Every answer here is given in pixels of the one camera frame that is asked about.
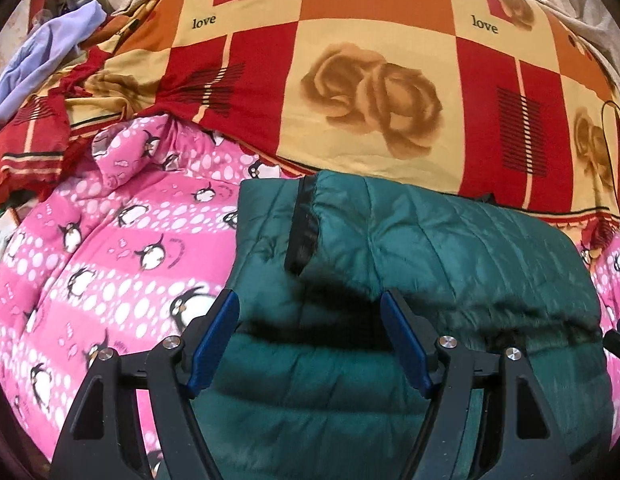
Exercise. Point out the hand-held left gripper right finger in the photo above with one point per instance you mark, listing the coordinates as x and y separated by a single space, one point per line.
407 345

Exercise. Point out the red yellow rose print blanket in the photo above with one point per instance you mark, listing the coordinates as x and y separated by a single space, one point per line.
370 60

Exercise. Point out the green puffer jacket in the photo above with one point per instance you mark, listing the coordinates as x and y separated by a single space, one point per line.
414 240

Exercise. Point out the lavender cloth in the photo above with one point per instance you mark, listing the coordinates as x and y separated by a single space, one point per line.
40 50

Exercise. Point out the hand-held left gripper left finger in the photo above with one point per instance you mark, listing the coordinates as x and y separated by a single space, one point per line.
212 340

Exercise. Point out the pink penguin print blanket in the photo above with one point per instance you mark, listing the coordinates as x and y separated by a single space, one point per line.
115 240

